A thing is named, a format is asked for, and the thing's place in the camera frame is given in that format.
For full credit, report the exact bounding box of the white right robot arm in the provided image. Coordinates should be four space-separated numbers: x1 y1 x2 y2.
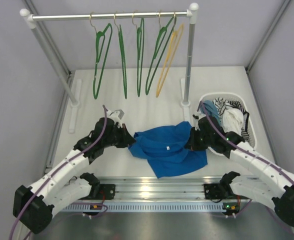
185 114 294 227

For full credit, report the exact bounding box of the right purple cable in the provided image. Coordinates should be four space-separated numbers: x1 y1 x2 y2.
198 101 294 240

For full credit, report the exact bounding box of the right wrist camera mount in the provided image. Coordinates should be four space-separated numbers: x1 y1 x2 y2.
192 111 206 124

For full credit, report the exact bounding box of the perforated cable duct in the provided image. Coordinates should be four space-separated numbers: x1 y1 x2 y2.
62 202 226 213

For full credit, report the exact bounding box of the striped black white garment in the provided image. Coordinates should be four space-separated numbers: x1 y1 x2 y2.
213 97 250 143

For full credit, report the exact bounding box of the purple cable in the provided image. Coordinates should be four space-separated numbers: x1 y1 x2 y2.
8 104 110 240
198 101 294 240

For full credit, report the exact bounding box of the metal clothes rack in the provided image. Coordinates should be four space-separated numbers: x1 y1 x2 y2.
19 0 199 122

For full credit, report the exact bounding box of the green hanger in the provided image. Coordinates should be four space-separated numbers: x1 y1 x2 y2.
132 12 145 98
89 12 113 100
113 13 128 99
145 14 177 95

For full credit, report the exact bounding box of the blue tank top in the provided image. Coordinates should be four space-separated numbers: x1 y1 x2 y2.
128 121 208 179

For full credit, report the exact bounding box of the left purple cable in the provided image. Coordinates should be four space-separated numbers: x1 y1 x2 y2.
8 104 110 240

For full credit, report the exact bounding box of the yellow hanger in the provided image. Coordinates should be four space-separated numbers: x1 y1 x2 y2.
155 13 184 98

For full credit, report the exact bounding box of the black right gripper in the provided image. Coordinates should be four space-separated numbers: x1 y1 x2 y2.
185 126 214 151

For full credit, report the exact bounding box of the white laundry basket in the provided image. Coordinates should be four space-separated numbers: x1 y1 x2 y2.
198 92 258 156

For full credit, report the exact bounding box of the light blue garment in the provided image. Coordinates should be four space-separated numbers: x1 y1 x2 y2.
201 100 221 125

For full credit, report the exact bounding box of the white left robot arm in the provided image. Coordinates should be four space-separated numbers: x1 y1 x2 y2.
13 116 136 234

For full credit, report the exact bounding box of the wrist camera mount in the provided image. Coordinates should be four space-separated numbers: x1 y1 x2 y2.
192 111 206 124
107 109 125 128

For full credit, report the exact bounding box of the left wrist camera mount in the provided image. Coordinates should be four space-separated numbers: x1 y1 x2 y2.
107 109 125 128

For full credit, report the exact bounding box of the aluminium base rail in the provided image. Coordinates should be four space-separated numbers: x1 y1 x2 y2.
61 174 294 201

